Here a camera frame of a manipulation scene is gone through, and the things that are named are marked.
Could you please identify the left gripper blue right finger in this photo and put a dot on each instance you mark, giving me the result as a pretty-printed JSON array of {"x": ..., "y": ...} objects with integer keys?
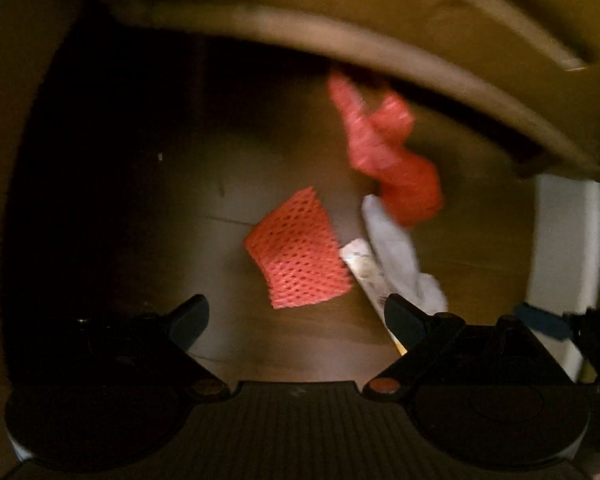
[{"x": 436, "y": 362}]

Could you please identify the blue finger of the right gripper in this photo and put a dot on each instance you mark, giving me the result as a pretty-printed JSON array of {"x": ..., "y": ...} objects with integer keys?
[{"x": 544, "y": 322}]

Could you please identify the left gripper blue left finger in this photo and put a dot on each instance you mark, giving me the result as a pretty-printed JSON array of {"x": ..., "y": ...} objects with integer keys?
[{"x": 159, "y": 344}]

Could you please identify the red plastic bag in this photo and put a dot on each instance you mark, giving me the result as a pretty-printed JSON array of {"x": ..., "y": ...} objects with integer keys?
[{"x": 409, "y": 184}]

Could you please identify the red foam fruit net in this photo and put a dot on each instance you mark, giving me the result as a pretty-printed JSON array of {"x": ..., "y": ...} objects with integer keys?
[{"x": 297, "y": 252}]

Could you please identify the oat latte sachet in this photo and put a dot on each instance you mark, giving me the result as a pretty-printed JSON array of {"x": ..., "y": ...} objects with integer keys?
[{"x": 360, "y": 260}]

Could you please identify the wooden nightstand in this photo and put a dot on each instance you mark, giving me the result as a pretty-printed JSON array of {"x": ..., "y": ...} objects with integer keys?
[{"x": 533, "y": 65}]

